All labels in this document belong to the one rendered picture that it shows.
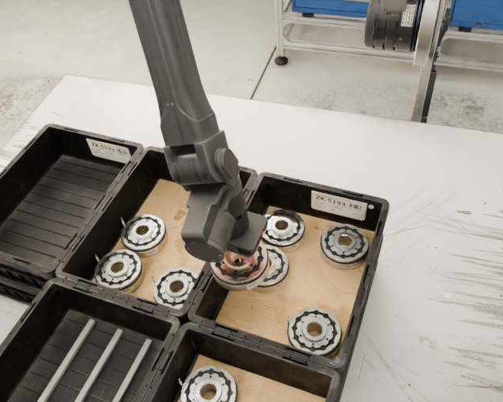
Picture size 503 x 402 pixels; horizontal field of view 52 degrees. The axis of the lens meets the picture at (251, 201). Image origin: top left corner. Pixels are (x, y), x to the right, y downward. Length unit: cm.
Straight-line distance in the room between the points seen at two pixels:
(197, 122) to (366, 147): 97
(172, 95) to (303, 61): 252
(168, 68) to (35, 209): 82
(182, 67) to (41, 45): 313
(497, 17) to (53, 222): 228
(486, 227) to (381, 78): 174
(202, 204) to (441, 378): 70
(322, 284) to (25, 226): 73
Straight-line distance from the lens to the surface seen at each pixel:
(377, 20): 125
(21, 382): 115
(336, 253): 113
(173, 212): 127
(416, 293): 129
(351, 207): 116
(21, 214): 141
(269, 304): 110
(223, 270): 91
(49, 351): 116
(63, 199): 140
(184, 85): 67
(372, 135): 162
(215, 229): 70
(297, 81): 301
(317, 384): 97
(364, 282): 101
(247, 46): 332
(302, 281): 112
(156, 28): 67
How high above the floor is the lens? 178
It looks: 49 degrees down
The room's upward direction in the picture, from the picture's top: 7 degrees counter-clockwise
